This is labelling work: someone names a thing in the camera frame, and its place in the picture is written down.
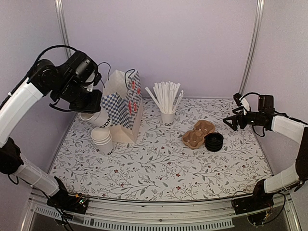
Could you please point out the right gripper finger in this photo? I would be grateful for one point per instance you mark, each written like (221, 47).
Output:
(238, 111)
(232, 122)

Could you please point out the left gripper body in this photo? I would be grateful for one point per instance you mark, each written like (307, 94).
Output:
(71, 91)

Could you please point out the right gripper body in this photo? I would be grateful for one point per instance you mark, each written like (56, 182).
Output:
(257, 120)

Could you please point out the white paper coffee cup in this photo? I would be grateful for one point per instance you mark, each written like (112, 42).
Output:
(99, 119)

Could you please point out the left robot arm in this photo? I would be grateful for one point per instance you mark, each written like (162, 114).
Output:
(38, 83)

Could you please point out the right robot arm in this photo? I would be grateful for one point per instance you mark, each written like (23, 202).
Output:
(293, 137)

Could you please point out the checkered paper takeout bag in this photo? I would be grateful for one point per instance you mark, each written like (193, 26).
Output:
(122, 100)

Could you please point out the stack of black lids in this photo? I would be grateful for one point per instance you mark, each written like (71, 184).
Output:
(214, 141)

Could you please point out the brown cardboard cup carrier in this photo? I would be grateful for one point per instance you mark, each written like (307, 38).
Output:
(195, 138)

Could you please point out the floral table mat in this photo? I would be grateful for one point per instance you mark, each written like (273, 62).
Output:
(158, 166)

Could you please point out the white cup holding straws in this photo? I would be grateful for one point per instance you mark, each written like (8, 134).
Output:
(167, 119)

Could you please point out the stack of white paper cups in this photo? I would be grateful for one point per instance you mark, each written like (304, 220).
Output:
(103, 140)

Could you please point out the bundle of white wrapped straws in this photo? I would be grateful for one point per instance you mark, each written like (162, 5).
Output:
(166, 96)

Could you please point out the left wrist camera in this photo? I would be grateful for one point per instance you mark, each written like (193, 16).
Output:
(92, 81)

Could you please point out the left aluminium frame post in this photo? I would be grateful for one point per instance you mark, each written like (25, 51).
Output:
(61, 21)

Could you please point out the aluminium frame post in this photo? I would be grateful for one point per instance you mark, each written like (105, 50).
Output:
(253, 44)
(61, 21)

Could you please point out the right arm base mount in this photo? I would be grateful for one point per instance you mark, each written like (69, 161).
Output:
(252, 204)

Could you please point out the right aluminium frame post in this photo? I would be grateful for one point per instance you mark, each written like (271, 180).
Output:
(253, 44)

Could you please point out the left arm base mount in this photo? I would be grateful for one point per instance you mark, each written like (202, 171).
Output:
(62, 200)

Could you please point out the front aluminium rail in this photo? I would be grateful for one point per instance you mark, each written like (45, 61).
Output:
(120, 215)

